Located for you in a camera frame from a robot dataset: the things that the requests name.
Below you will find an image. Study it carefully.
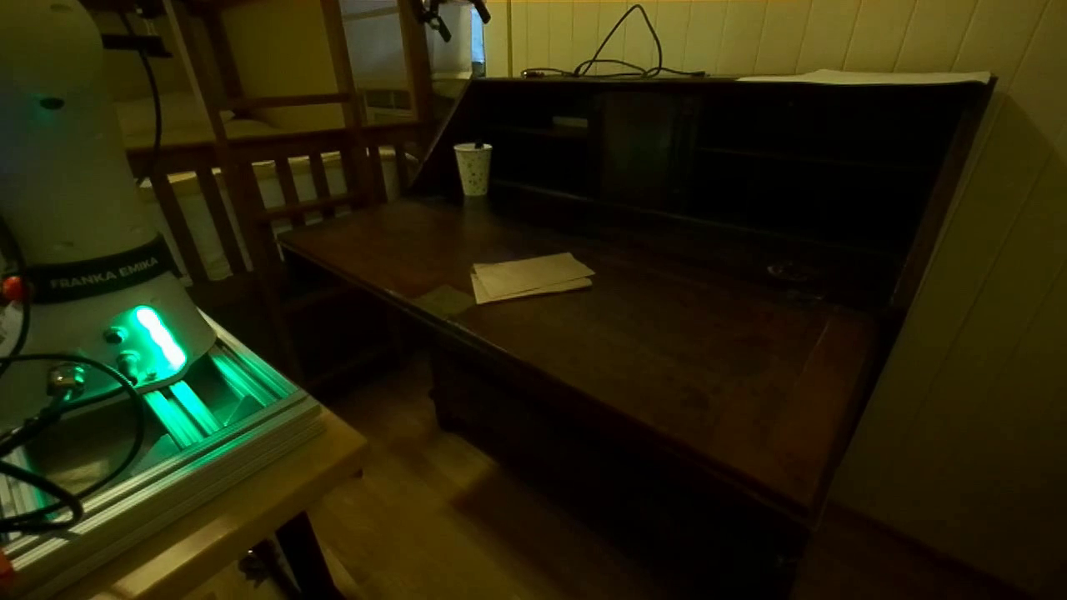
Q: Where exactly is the white dotted paper cup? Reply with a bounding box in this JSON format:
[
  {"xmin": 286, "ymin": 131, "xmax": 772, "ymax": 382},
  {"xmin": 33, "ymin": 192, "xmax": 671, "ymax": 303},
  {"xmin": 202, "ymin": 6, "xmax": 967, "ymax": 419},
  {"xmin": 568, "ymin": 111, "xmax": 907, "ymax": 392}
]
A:
[{"xmin": 451, "ymin": 139, "xmax": 497, "ymax": 203}]

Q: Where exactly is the wooden slatted chair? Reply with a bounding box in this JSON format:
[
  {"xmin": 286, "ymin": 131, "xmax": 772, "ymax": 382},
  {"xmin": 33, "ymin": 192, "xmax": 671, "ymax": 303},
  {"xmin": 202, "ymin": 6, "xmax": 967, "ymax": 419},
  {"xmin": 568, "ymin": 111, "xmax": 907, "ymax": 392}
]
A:
[{"xmin": 123, "ymin": 0, "xmax": 440, "ymax": 377}]

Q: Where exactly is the small tan block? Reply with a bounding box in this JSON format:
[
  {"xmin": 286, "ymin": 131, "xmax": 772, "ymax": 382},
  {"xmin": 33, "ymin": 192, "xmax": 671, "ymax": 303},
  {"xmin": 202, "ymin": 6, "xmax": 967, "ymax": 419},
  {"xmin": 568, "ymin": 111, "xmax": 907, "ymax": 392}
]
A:
[{"xmin": 467, "ymin": 250, "xmax": 601, "ymax": 306}]

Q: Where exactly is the dark wooden secretary desk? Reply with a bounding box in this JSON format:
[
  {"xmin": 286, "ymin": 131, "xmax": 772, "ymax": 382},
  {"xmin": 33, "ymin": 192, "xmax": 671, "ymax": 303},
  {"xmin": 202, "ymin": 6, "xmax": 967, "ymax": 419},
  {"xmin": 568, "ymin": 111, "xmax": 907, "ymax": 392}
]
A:
[{"xmin": 278, "ymin": 71, "xmax": 999, "ymax": 600}]

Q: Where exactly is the white paper sheet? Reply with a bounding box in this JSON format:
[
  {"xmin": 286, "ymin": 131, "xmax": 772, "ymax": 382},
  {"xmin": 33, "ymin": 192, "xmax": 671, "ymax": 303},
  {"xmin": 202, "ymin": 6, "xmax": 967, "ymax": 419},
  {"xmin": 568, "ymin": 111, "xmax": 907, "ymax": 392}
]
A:
[{"xmin": 736, "ymin": 66, "xmax": 994, "ymax": 90}]

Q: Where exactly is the light wooden robot table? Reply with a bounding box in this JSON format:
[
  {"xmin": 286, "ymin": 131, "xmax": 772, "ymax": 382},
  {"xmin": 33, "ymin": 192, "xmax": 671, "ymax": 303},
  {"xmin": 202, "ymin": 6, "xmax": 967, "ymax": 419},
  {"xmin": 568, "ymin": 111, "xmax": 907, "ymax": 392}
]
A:
[{"xmin": 61, "ymin": 405, "xmax": 373, "ymax": 600}]

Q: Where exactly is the black flat-lying cable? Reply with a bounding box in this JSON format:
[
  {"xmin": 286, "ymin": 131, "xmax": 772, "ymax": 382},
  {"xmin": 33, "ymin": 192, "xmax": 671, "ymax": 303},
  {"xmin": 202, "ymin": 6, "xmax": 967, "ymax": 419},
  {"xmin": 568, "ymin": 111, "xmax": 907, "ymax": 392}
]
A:
[{"xmin": 524, "ymin": 59, "xmax": 710, "ymax": 82}]

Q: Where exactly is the black looped cable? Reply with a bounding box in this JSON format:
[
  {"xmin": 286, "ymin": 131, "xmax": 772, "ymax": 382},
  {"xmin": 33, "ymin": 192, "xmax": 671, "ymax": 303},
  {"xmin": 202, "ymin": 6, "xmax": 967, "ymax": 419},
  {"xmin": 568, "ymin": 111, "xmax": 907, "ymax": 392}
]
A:
[{"xmin": 568, "ymin": 0, "xmax": 671, "ymax": 79}]

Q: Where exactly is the black base cable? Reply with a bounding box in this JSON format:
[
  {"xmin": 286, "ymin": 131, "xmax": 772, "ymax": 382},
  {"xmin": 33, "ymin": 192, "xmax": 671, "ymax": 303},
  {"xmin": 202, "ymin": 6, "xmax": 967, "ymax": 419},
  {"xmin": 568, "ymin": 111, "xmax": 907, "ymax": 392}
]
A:
[{"xmin": 0, "ymin": 351, "xmax": 149, "ymax": 539}]

